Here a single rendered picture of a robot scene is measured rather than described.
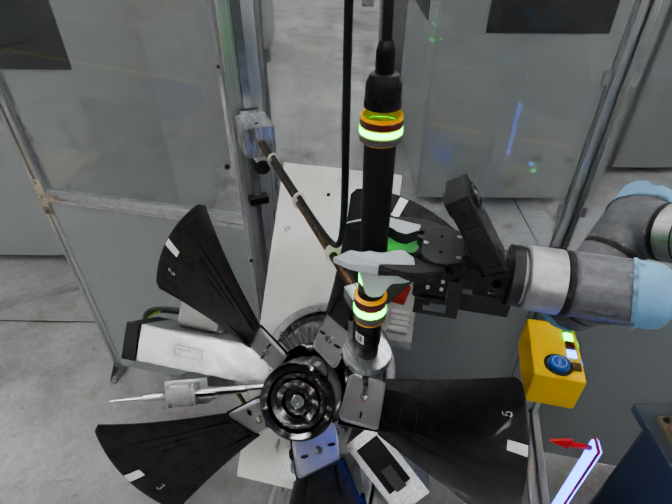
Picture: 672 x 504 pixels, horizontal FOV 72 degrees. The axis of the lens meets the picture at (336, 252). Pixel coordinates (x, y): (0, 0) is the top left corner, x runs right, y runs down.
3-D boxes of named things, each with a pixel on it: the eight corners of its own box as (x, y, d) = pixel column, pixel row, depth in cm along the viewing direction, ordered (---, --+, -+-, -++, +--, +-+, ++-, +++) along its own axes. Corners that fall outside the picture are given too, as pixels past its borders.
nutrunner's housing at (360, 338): (348, 361, 70) (357, 37, 42) (372, 353, 71) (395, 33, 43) (359, 381, 67) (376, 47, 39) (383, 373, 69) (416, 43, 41)
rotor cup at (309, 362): (270, 348, 84) (244, 360, 72) (348, 336, 82) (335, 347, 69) (282, 428, 83) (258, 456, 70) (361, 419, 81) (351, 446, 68)
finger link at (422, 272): (379, 284, 51) (459, 282, 51) (380, 274, 50) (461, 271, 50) (374, 257, 54) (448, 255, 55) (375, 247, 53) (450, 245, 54)
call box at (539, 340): (516, 347, 111) (527, 316, 105) (560, 355, 109) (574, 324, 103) (521, 404, 99) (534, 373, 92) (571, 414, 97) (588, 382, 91)
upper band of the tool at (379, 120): (352, 136, 48) (353, 109, 46) (389, 130, 49) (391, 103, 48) (370, 153, 45) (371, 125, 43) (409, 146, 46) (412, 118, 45)
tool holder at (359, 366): (330, 337, 71) (330, 289, 65) (372, 324, 73) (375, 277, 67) (354, 382, 64) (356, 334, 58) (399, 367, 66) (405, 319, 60)
